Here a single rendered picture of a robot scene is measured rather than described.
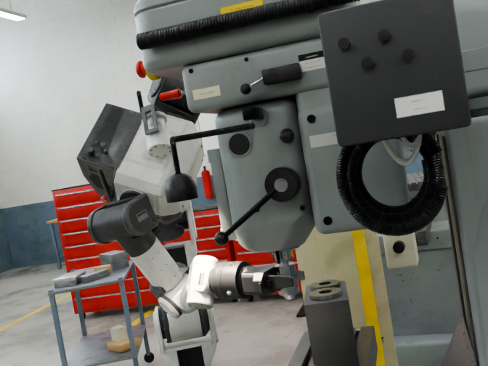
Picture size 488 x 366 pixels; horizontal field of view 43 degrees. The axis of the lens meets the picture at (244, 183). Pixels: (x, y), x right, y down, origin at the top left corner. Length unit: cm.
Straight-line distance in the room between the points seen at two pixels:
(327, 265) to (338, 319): 148
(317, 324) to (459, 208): 65
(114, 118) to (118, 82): 975
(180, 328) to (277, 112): 100
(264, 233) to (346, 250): 185
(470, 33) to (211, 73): 50
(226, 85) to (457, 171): 48
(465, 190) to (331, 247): 200
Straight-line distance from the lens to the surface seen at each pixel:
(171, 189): 137
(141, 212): 163
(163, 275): 171
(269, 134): 126
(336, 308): 168
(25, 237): 1274
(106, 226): 164
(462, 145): 117
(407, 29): 97
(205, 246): 636
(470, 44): 124
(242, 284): 143
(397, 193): 122
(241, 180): 128
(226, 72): 127
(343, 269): 315
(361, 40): 97
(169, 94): 153
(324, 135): 122
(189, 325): 205
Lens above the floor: 154
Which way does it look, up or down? 3 degrees down
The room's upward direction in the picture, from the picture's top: 10 degrees counter-clockwise
